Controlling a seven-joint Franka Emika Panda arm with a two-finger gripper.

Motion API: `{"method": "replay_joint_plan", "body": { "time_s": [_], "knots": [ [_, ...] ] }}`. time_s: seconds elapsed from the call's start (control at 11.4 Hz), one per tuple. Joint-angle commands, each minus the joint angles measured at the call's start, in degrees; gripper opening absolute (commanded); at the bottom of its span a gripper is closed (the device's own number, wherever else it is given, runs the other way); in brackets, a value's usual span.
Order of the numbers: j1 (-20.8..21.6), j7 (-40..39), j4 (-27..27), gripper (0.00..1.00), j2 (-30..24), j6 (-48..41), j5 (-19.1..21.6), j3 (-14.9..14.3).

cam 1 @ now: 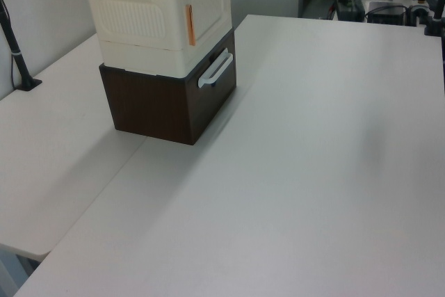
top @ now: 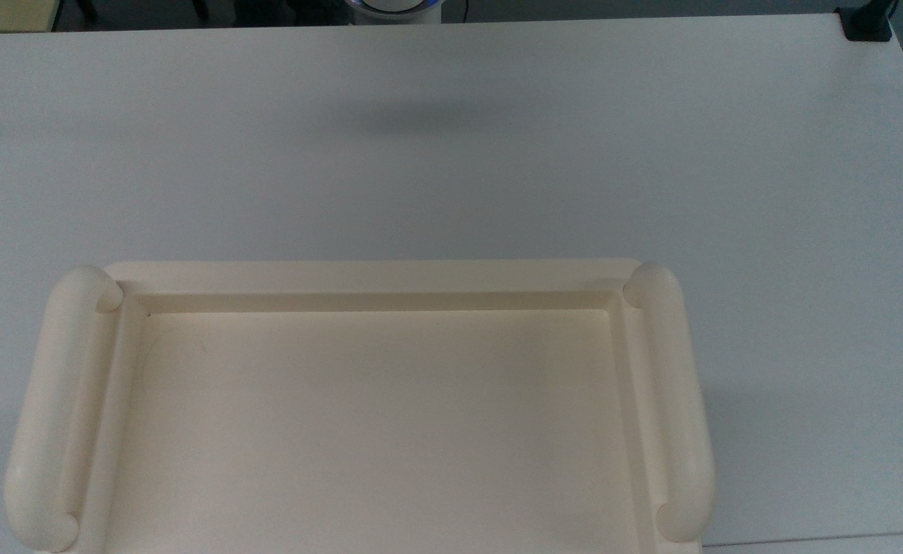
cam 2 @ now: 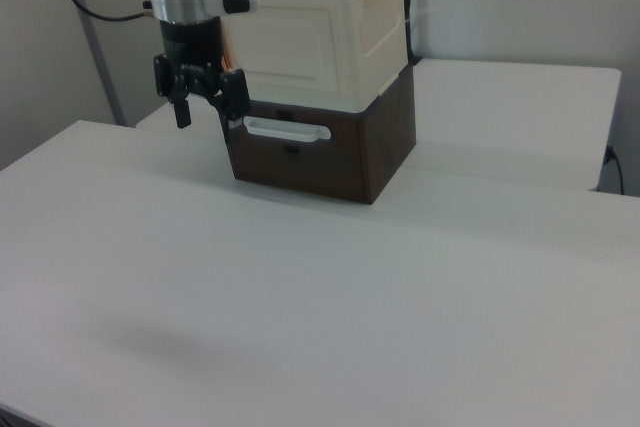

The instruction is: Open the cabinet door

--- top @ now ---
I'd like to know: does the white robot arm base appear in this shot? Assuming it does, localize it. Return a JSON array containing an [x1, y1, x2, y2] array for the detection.
[[346, 0, 446, 26]]

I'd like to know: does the yellow wooden furniture piece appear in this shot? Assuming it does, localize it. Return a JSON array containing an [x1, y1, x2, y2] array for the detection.
[[0, 0, 64, 34]]

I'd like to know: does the cream rounded side handle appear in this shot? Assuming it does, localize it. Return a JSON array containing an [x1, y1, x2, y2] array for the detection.
[[622, 262, 716, 543], [4, 265, 125, 553]]

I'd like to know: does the black table clamp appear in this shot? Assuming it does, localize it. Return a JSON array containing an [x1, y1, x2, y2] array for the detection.
[[836, 0, 900, 42]]

